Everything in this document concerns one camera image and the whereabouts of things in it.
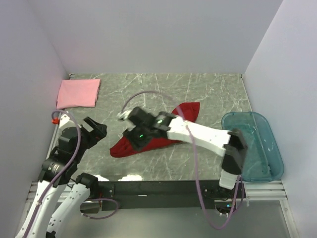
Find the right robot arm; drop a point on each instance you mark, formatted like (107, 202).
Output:
(229, 144)

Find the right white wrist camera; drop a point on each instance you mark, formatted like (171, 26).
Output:
(123, 116)

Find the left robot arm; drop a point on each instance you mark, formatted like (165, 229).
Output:
(46, 217)

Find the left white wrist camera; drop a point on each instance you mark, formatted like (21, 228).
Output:
(63, 121)

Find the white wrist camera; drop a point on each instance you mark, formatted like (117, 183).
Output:
(63, 121)
(123, 116)

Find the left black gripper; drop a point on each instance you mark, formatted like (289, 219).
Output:
(96, 131)

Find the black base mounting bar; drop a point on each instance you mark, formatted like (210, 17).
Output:
(151, 194)

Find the teal transparent plastic bin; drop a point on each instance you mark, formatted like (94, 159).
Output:
(263, 161)

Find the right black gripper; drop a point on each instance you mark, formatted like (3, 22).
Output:
(130, 136)

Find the red t shirt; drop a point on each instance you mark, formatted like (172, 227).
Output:
(123, 147)

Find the folded pink t shirt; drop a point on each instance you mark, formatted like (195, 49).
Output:
(78, 93)

